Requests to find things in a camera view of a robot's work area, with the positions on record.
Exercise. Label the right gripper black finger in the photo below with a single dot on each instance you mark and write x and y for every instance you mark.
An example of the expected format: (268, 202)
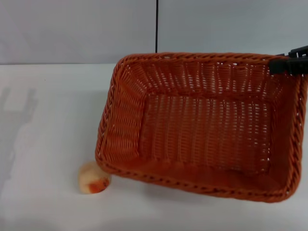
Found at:
(300, 51)
(286, 66)

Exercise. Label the orange woven wicker basket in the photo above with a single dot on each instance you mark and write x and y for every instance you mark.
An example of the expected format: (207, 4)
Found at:
(204, 125)

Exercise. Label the pale peach fruit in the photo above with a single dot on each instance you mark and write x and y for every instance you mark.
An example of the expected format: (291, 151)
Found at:
(90, 179)

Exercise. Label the black vertical wall strip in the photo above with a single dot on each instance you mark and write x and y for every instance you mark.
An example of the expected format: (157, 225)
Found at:
(157, 24)

